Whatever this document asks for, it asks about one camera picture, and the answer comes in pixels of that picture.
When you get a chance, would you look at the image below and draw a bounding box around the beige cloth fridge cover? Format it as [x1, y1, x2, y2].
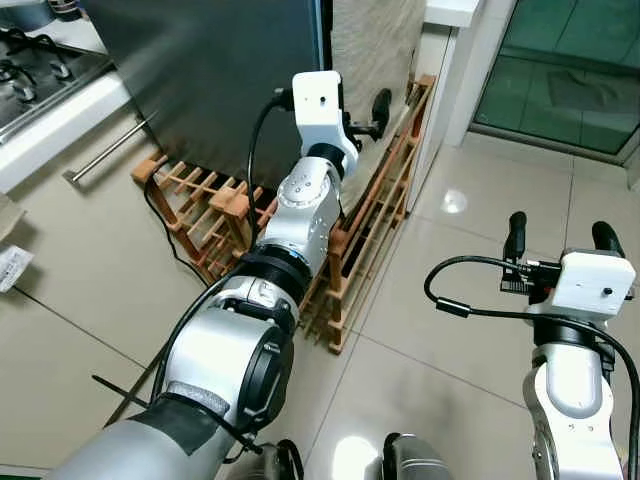
[328, 0, 428, 213]

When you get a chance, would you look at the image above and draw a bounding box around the dark grey fridge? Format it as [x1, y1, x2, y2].
[85, 0, 336, 193]

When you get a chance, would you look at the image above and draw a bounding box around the narrow white counter cabinet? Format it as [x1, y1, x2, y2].
[405, 0, 518, 216]

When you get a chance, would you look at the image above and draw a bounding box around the wooden slatted rack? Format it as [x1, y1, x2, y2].
[132, 75, 438, 354]

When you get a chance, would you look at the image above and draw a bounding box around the glass sliding door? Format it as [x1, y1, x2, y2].
[470, 0, 640, 166]

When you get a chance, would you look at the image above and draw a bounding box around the grey right robot foot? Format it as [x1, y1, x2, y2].
[382, 432, 453, 480]

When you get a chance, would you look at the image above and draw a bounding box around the grey robot foot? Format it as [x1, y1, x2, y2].
[225, 438, 303, 480]
[382, 432, 453, 480]

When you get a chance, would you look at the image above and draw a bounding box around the white kitchen counter cabinet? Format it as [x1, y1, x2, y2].
[0, 15, 163, 196]

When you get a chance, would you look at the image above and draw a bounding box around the dark sauce bottle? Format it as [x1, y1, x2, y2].
[48, 0, 89, 23]

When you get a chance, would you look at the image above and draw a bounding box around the grey left robot foot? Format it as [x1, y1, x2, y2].
[225, 438, 303, 480]

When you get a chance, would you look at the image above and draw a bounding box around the black gas stove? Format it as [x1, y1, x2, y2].
[0, 28, 113, 139]

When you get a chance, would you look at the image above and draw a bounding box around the white printed price tag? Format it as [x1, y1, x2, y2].
[0, 245, 37, 294]

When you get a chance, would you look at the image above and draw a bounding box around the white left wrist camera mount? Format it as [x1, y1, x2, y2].
[292, 72, 361, 181]

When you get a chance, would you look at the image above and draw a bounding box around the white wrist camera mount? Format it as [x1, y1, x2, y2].
[292, 72, 361, 181]
[525, 250, 638, 321]

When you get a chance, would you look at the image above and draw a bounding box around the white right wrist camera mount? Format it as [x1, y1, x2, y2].
[525, 250, 638, 321]

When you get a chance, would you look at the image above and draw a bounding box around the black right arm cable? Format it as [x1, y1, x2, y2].
[424, 256, 640, 480]

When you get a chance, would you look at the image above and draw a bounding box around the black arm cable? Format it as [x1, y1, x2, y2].
[424, 256, 640, 480]
[150, 88, 297, 401]

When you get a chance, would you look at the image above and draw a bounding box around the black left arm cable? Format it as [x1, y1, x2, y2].
[150, 88, 297, 401]

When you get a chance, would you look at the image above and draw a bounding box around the thin black floor cable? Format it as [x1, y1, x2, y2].
[143, 183, 213, 289]

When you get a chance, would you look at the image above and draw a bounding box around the silver cabinet handle bar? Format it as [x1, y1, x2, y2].
[63, 113, 153, 185]

